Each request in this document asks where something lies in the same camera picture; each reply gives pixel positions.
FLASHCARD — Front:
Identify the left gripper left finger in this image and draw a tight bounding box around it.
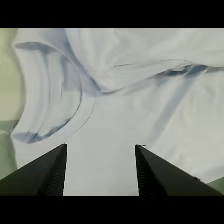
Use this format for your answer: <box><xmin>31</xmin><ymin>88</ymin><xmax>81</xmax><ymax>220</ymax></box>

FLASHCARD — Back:
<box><xmin>0</xmin><ymin>143</ymin><xmax>68</xmax><ymax>197</ymax></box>

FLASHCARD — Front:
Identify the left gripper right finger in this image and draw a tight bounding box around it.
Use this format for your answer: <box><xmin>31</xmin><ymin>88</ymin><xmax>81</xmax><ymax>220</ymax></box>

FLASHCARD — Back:
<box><xmin>134</xmin><ymin>143</ymin><xmax>223</xmax><ymax>197</ymax></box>

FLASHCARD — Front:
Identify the light blue shirt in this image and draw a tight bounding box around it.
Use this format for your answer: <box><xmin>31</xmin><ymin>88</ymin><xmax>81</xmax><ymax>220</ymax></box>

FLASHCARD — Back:
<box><xmin>9</xmin><ymin>28</ymin><xmax>224</xmax><ymax>197</ymax></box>

